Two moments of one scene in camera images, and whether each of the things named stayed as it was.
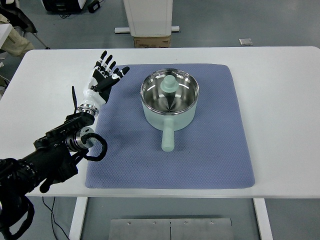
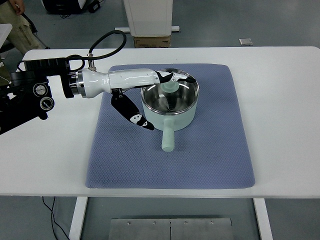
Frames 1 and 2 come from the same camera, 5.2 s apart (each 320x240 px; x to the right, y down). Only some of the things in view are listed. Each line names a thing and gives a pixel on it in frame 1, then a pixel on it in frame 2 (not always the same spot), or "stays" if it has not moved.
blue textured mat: x=210 y=152 stays
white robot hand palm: x=97 y=93 → x=88 y=83
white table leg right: x=263 y=219 stays
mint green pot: x=170 y=98 stays
